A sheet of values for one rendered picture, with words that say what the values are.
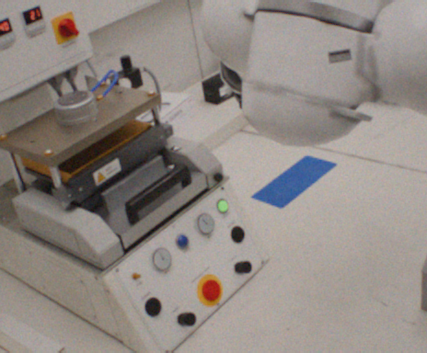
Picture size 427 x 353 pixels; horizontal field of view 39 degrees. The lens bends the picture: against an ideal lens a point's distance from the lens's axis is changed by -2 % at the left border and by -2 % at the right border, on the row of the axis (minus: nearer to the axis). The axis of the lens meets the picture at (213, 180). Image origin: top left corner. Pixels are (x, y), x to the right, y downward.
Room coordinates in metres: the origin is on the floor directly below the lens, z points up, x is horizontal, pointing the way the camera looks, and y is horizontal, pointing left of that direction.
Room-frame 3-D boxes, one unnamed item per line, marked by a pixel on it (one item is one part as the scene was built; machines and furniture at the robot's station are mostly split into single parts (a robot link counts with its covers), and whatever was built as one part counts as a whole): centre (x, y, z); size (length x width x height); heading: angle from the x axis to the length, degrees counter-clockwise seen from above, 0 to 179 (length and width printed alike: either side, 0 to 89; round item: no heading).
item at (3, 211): (1.10, 0.25, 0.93); 0.46 x 0.35 x 0.01; 44
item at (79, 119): (1.11, 0.24, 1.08); 0.31 x 0.24 x 0.13; 134
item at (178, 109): (1.60, 0.12, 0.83); 0.23 x 0.12 x 0.07; 144
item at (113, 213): (1.04, 0.19, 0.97); 0.30 x 0.22 x 0.08; 44
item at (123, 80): (1.32, 0.16, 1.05); 0.15 x 0.05 x 0.15; 134
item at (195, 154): (1.12, 0.08, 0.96); 0.26 x 0.05 x 0.07; 44
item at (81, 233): (0.93, 0.28, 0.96); 0.25 x 0.05 x 0.07; 44
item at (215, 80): (1.76, -0.07, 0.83); 0.09 x 0.06 x 0.07; 127
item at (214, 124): (1.77, -0.06, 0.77); 0.84 x 0.30 x 0.04; 134
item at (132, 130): (1.08, 0.22, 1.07); 0.22 x 0.17 x 0.10; 134
